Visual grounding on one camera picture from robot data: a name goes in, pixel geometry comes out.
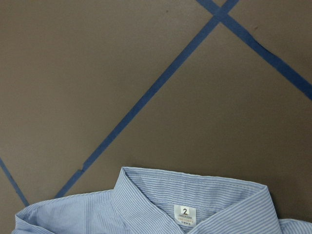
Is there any brown table mat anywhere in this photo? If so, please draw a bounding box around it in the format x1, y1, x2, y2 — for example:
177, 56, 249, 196
0, 0, 312, 234

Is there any blue striped button shirt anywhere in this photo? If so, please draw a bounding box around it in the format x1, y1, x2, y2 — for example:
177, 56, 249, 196
13, 167, 312, 234

